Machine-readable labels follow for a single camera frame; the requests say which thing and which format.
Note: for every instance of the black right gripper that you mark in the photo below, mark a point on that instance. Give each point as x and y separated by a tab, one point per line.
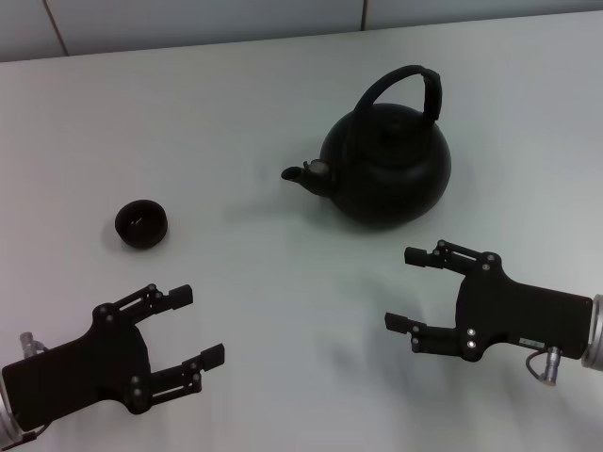
513	311

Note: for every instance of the small black teacup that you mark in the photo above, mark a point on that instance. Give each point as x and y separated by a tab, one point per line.
141	228

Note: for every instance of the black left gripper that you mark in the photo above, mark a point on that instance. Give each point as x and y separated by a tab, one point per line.
94	365

